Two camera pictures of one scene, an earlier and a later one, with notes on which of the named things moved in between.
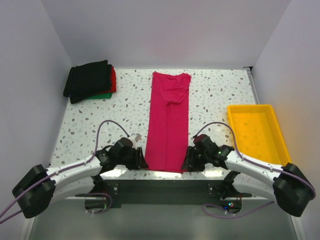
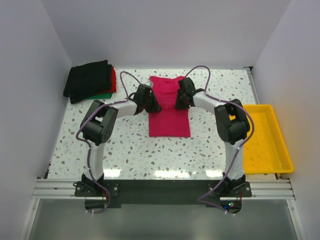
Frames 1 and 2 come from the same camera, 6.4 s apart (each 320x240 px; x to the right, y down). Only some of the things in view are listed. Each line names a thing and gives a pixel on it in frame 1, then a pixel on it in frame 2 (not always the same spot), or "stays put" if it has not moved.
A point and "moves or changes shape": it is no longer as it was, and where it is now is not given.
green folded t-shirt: x=105 y=96 stays put
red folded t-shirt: x=113 y=81 stays put
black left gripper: x=139 y=162 to x=155 y=107
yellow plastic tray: x=255 y=132 stays put
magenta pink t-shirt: x=168 y=130 moves or changes shape
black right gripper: x=189 y=163 to x=178 y=104
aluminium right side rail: x=252 y=84 stays put
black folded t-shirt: x=84 y=80 stays put
